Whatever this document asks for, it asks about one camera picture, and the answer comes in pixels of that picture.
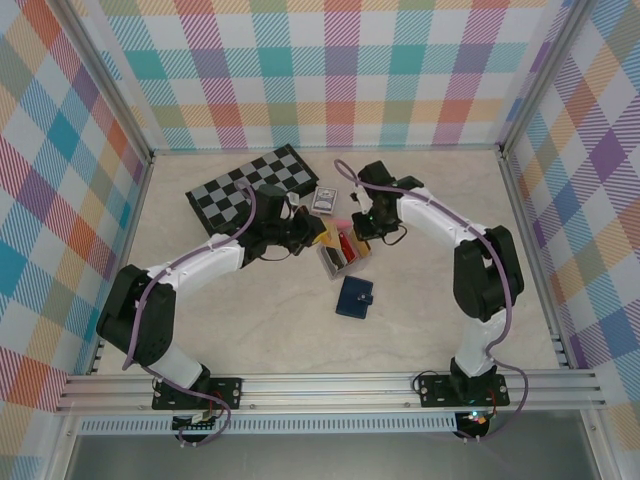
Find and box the clear plastic card box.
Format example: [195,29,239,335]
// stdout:
[317,227,375,284]

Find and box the dark blue card holder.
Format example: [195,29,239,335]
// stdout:
[334,275,375,319]

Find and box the plain red card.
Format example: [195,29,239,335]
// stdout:
[337,232,359,264]

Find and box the blue playing card box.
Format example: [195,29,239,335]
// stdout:
[309,184,337,217]

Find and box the black grey folding chessboard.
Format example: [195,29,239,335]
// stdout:
[184,143,320,234]

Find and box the black controller circuit board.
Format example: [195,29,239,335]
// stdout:
[172,412,221,434]

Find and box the grey metal panel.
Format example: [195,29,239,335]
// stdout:
[64,432,601,480]

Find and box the controller board with lights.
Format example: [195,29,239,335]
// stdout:
[457,409,494,432]

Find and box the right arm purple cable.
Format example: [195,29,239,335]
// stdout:
[333,158,529,444]

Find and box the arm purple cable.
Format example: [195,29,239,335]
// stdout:
[333,158,529,444]
[122,180,259,447]

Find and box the short aluminium table rail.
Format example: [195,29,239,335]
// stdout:
[149,143,504,156]

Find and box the aluminium side rail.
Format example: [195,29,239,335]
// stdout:
[88,153,157,376]
[498,148,572,370]

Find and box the long aluminium base rail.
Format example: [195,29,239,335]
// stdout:
[54,369,607,414]

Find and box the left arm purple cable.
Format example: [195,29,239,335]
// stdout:
[122,180,259,447]

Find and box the slotted white cable tray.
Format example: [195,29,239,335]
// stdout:
[78,417,459,435]

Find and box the aluminium frame post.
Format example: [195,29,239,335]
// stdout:
[58,0,154,165]
[497,0,594,159]

